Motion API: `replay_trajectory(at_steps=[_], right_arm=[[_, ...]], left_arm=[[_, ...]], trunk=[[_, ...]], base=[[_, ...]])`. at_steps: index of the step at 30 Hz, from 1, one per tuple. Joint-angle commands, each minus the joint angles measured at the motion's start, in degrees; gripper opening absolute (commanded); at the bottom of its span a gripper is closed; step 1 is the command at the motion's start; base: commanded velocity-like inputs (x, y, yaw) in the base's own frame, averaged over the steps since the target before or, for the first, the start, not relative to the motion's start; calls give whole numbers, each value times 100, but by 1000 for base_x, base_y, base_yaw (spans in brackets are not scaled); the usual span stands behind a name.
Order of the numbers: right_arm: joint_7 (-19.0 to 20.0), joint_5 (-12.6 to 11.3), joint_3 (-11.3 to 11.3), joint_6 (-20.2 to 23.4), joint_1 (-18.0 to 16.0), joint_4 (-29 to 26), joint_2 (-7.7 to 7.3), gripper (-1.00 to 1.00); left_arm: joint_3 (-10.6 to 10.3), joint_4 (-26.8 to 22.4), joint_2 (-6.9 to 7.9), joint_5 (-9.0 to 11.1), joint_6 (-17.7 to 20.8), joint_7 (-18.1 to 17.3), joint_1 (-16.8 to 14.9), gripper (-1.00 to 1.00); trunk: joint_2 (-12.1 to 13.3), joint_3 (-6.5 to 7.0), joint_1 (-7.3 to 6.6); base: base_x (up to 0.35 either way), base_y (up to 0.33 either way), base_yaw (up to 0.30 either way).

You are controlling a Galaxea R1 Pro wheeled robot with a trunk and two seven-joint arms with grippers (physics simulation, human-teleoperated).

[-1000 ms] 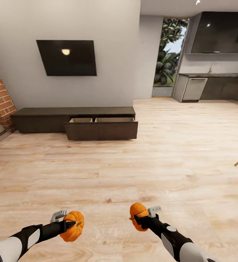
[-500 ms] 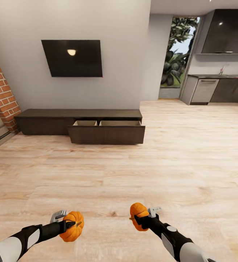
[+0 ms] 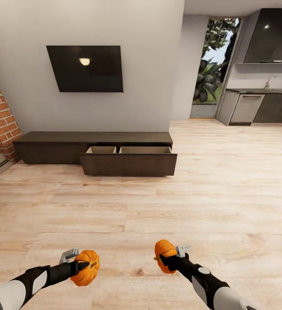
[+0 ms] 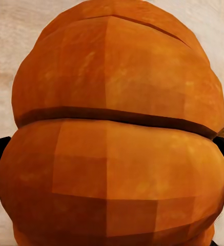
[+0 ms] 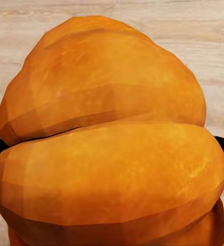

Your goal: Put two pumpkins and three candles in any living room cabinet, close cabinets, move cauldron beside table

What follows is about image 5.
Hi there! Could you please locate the pumpkin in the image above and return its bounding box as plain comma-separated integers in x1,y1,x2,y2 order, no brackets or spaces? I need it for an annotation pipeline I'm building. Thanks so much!
0,15,224,246

